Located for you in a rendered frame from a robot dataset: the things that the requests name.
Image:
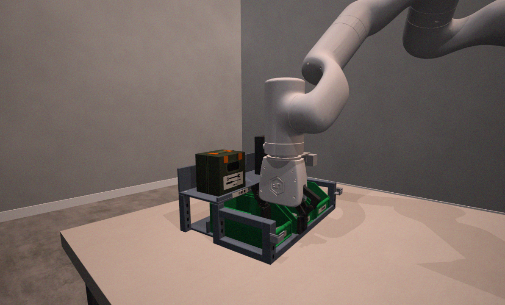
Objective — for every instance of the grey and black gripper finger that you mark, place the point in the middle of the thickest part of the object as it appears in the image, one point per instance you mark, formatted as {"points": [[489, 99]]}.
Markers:
{"points": [[265, 206], [304, 210]]}

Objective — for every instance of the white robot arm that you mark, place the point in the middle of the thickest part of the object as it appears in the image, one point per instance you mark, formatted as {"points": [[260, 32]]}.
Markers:
{"points": [[429, 32]]}

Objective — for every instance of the grey metal shelf rack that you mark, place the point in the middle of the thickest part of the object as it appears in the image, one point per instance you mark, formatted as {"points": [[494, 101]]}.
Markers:
{"points": [[269, 253]]}

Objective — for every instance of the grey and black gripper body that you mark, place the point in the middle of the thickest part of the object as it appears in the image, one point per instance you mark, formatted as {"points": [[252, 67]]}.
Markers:
{"points": [[282, 180]]}

